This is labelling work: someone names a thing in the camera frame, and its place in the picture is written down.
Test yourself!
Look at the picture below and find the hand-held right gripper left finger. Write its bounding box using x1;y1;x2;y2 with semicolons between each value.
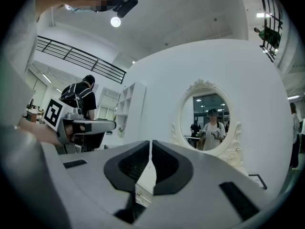
40;139;151;229

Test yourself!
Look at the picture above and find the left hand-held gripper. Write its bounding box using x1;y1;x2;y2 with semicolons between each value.
42;98;117;154

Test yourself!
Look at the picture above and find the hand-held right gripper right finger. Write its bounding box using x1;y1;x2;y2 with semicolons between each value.
135;139;283;229

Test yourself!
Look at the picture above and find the white dressing table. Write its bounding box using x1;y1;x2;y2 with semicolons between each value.
134;161;158;208

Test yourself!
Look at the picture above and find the person's left forearm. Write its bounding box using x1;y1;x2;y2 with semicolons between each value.
16;118;63;148

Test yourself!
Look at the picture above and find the person's left hand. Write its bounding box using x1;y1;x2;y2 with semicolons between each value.
65;124;86;139

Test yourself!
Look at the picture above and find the oval white ornate mirror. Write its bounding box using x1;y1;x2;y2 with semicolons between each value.
170;78;246;175

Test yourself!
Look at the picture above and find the white cubby shelf unit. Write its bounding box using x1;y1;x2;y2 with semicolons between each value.
113;81;146;138

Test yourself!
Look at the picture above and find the black balcony railing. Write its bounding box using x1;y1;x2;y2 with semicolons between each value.
256;0;284;63
35;35;127;84

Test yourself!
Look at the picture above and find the person's light grey shirt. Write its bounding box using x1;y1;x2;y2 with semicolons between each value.
0;0;72;229

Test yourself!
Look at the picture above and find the round ceiling lamp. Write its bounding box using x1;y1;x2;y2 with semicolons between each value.
110;16;122;28

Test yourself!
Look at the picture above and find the black picture frame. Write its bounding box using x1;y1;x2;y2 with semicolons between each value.
247;174;268;190

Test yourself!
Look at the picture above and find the black head camera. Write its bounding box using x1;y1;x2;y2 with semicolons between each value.
112;0;139;19

